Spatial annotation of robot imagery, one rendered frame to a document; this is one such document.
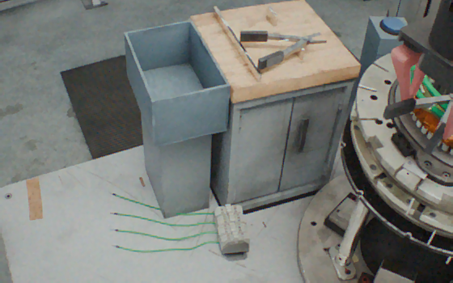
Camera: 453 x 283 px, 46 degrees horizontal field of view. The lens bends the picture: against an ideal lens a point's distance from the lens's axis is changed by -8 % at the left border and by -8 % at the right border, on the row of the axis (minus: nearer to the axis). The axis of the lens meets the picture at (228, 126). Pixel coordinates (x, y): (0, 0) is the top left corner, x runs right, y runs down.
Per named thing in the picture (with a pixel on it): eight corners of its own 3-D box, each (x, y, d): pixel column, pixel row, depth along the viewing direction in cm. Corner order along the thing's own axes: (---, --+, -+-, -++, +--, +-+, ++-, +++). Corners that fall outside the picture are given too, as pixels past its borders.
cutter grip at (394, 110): (386, 120, 59) (389, 110, 58) (381, 116, 59) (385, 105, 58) (413, 111, 60) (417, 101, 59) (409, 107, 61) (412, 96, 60)
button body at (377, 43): (386, 143, 111) (417, 39, 94) (353, 144, 110) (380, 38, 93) (376, 119, 116) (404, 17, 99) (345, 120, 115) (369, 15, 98)
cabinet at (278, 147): (225, 220, 96) (234, 103, 78) (190, 145, 108) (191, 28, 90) (328, 191, 101) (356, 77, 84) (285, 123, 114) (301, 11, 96)
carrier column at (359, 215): (338, 271, 87) (370, 185, 72) (332, 259, 88) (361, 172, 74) (352, 266, 87) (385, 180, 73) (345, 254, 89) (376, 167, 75)
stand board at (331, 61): (232, 103, 78) (233, 90, 76) (189, 28, 90) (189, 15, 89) (358, 78, 83) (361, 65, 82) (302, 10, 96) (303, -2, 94)
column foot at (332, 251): (344, 244, 90) (345, 242, 90) (357, 277, 86) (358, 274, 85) (327, 248, 90) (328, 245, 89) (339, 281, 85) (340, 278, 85)
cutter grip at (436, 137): (429, 155, 56) (434, 145, 54) (423, 152, 56) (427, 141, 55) (444, 135, 58) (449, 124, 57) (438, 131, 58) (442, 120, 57)
